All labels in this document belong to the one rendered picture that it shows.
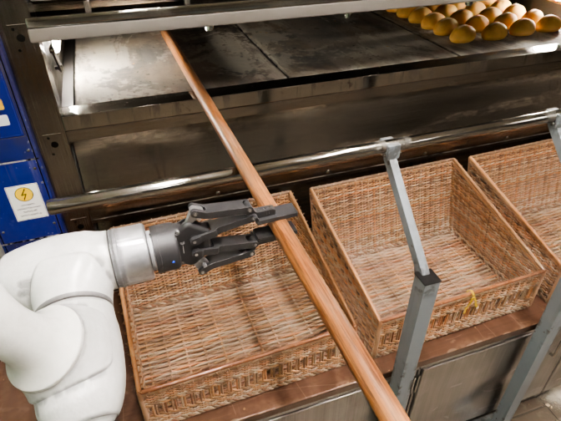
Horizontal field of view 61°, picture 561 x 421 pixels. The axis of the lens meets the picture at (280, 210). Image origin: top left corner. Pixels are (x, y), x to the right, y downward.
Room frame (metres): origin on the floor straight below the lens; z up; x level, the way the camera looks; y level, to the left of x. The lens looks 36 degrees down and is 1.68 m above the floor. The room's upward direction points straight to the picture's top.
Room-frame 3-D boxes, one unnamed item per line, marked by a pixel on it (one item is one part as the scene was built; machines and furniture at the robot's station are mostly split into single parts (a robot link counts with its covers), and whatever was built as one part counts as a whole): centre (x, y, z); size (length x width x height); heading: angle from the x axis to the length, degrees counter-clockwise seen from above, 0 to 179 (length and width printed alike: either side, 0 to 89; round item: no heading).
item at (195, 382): (0.92, 0.14, 0.72); 0.56 x 0.49 x 0.28; 111
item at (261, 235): (0.62, 0.01, 1.17); 0.07 x 0.03 x 0.01; 110
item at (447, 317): (1.12, -0.43, 0.72); 0.56 x 0.49 x 0.28; 110
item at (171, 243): (0.57, 0.16, 1.19); 0.09 x 0.07 x 0.08; 110
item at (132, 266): (0.54, 0.22, 1.19); 0.09 x 0.06 x 0.09; 20
